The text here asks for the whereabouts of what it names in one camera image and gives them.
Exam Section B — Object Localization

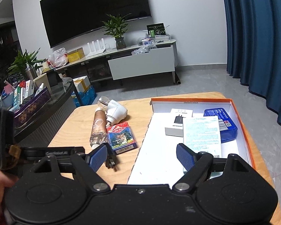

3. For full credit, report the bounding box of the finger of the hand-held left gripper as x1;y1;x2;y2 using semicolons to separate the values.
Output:
20;146;86;157

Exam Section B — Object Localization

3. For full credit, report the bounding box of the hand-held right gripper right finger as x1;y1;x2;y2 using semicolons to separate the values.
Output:
172;143;251;191

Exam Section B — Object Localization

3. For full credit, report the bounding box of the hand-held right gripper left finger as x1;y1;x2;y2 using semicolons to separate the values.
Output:
31;142;109;191

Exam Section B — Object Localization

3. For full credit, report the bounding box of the red blue playing card box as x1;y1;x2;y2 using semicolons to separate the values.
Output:
106;121;138;155

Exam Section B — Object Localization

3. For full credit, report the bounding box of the teal bandage box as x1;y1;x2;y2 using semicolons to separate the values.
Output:
183;116;223;173

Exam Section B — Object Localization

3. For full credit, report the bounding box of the white charger packaging box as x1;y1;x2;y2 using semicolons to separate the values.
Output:
164;108;194;137

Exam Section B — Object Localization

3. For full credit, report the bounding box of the brown patterned bottle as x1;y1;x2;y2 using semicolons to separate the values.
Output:
90;107;108;136

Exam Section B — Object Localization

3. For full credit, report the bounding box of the orange cardboard box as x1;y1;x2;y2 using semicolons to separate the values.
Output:
128;98;257;185

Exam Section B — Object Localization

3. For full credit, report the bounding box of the white plug-in vaporizer with bottle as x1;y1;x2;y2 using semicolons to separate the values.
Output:
97;96;128;125

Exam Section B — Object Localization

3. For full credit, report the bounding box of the blue plastic box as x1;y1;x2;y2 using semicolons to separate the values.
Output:
203;107;238;144

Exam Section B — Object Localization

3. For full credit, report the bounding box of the purple patterned tray box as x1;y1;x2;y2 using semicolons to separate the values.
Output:
8;87;51;129

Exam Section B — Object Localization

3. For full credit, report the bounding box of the row of small medicine boxes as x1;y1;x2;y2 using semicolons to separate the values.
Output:
0;79;35;109

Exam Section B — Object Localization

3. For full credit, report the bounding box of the blue water bottle pack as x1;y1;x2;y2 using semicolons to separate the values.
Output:
71;85;97;106

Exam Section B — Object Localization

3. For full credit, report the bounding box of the white dropper bottle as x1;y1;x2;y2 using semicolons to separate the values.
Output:
35;83;45;96

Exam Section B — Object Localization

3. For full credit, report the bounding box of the white yellow carton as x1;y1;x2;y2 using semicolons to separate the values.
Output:
72;76;91;93

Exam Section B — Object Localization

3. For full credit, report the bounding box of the tan cardboard box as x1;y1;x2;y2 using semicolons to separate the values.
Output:
34;73;48;88

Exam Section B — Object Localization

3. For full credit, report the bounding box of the steel tumbler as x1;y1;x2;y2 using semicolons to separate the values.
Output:
25;66;38;80

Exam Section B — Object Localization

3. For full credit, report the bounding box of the leafy green plant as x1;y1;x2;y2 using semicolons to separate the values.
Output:
7;48;46;80

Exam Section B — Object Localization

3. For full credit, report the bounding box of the dark shelf cabinet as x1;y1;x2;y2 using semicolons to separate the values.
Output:
0;21;22;99

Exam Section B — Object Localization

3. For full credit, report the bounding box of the white plastic bag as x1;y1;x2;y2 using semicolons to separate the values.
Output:
48;47;69;68

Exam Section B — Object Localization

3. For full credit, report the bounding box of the yellow box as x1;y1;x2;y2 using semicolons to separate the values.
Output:
67;47;86;63

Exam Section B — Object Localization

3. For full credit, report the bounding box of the white television cabinet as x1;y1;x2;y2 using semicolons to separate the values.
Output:
54;39;178;86

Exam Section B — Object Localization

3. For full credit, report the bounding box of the white router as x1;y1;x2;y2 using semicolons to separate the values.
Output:
86;38;107;57

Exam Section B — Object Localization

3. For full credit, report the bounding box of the clear plastic packaging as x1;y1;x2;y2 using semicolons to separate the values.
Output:
131;46;158;56

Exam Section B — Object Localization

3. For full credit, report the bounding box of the potted plant in glass vase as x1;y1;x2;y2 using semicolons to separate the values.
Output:
101;13;132;50

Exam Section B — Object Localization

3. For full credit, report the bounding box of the clear plastic container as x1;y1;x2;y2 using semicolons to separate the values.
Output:
155;35;172;44

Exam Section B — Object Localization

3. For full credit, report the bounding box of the green black box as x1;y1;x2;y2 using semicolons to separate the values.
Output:
146;23;166;38

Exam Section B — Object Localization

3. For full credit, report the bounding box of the blue curtain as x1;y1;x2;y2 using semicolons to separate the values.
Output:
220;0;281;128

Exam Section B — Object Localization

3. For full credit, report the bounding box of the black television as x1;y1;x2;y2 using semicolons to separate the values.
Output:
39;0;152;49

